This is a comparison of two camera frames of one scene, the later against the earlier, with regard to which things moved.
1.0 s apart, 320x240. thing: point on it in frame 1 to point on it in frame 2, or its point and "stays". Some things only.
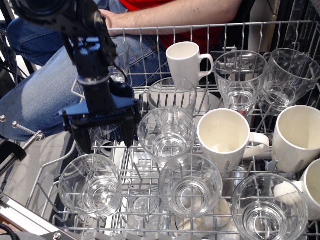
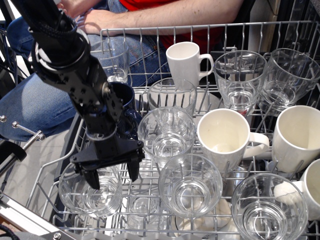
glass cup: [91, 184] stays
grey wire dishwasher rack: [229, 147] stays
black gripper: [110, 108] to [107, 149]
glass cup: [269, 206] stays
